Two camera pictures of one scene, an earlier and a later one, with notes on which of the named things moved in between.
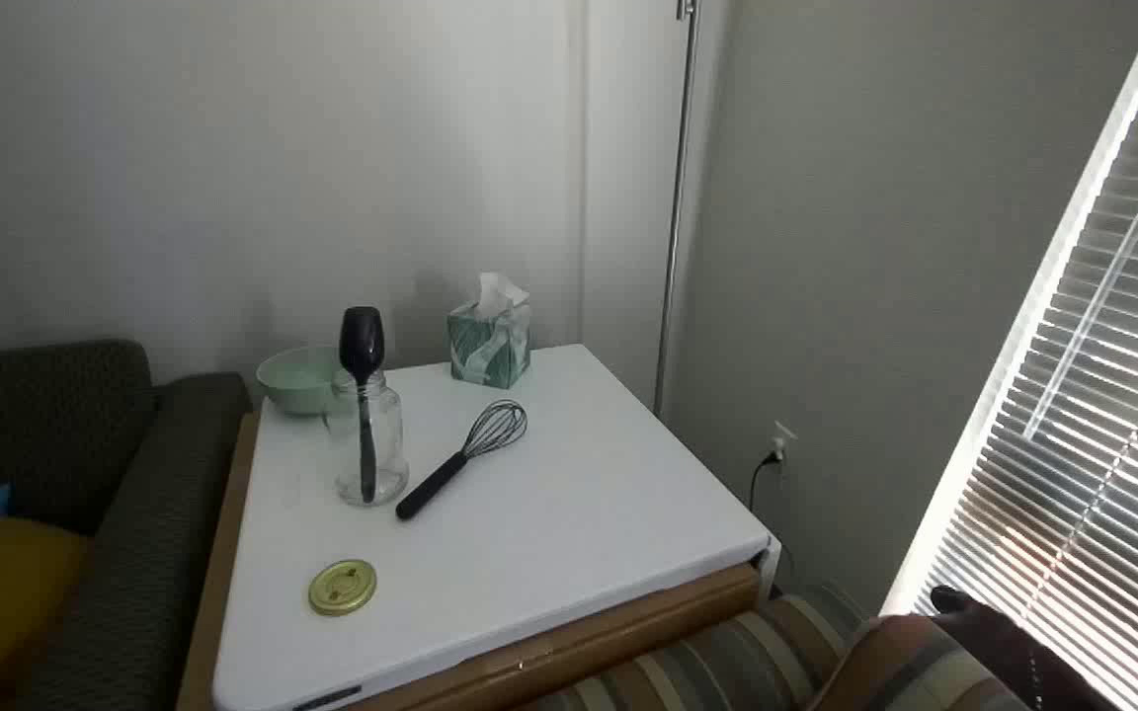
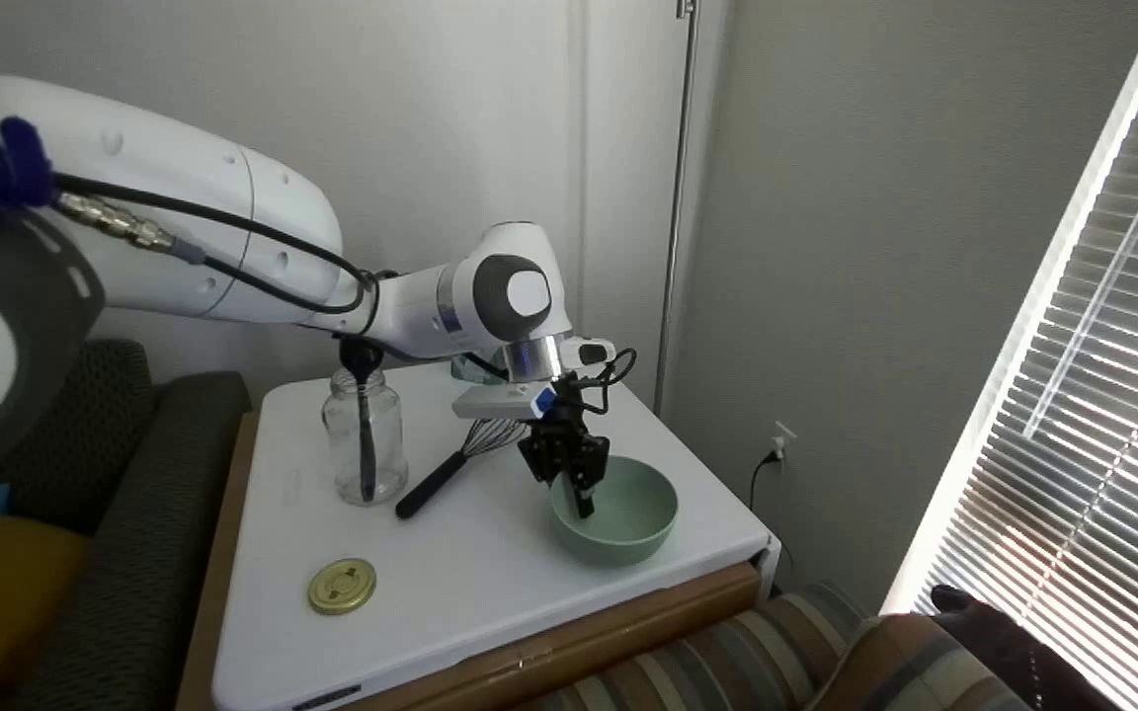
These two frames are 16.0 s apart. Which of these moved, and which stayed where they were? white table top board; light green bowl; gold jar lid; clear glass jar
Moved: light green bowl
Stayed: clear glass jar; gold jar lid; white table top board
